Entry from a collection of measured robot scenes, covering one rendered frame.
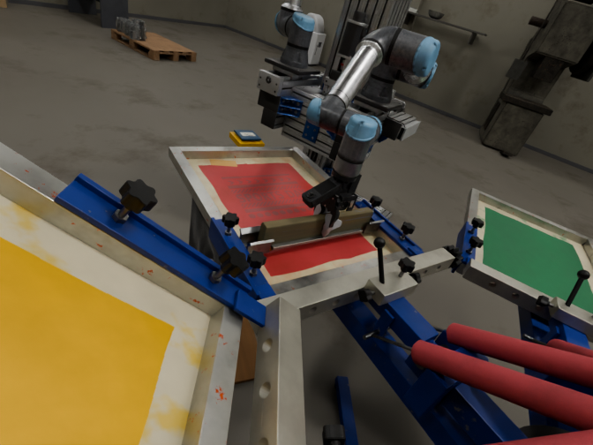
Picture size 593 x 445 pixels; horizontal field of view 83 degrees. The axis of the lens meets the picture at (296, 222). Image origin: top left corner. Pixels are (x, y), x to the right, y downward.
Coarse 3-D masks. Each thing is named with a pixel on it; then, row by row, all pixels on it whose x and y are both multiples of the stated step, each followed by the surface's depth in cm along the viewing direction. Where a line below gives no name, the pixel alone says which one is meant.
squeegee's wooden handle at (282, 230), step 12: (300, 216) 97; (312, 216) 98; (324, 216) 100; (348, 216) 105; (360, 216) 108; (264, 228) 89; (276, 228) 90; (288, 228) 93; (300, 228) 96; (312, 228) 99; (336, 228) 105; (348, 228) 109; (276, 240) 94; (288, 240) 96
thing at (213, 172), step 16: (208, 176) 123; (224, 176) 126; (224, 192) 116; (240, 208) 111; (240, 224) 104; (256, 224) 106; (272, 256) 96; (288, 256) 97; (304, 256) 99; (320, 256) 101; (272, 272) 90; (288, 272) 92
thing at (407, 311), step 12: (372, 300) 84; (396, 300) 81; (396, 312) 78; (408, 312) 79; (396, 324) 78; (408, 324) 76; (420, 324) 76; (408, 336) 76; (420, 336) 73; (432, 336) 74
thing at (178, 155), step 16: (176, 160) 119; (304, 160) 148; (192, 176) 113; (320, 176) 140; (192, 192) 108; (208, 208) 101; (208, 224) 100; (384, 256) 104; (400, 256) 106; (320, 272) 90; (336, 272) 92; (352, 272) 93; (272, 288) 81; (288, 288) 82
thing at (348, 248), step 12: (252, 168) 137; (264, 168) 139; (276, 168) 142; (288, 168) 145; (300, 180) 139; (324, 240) 108; (336, 240) 110; (348, 240) 112; (360, 240) 114; (324, 252) 104; (336, 252) 105; (348, 252) 107; (360, 252) 108
